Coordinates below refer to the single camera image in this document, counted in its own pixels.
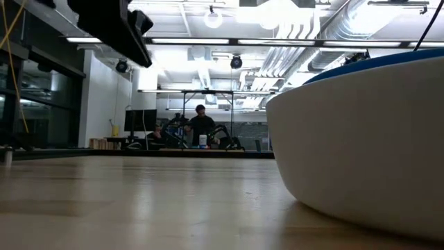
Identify blue plastic bowl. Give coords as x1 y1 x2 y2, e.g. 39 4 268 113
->
303 47 444 85

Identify stack of wooden blocks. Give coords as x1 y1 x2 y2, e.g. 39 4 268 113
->
89 137 121 151

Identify person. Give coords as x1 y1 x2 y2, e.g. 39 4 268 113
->
183 103 219 147

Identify black computer monitor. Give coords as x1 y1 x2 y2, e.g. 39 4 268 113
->
123 109 157 133

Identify white round ceiling lamp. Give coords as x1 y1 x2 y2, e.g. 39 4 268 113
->
203 6 223 29

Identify large white bowl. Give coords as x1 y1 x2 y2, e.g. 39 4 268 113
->
266 55 444 241

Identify black background rig frame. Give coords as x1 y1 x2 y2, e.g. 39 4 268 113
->
138 88 278 149

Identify black aluminium table frame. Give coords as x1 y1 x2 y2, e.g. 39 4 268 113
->
0 147 275 160

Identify white short post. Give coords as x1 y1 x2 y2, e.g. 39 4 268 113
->
3 146 14 167

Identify yellow hanging cable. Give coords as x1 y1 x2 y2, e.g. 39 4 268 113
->
0 0 31 135

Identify black hanging cable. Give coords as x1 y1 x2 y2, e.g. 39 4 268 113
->
412 0 444 52

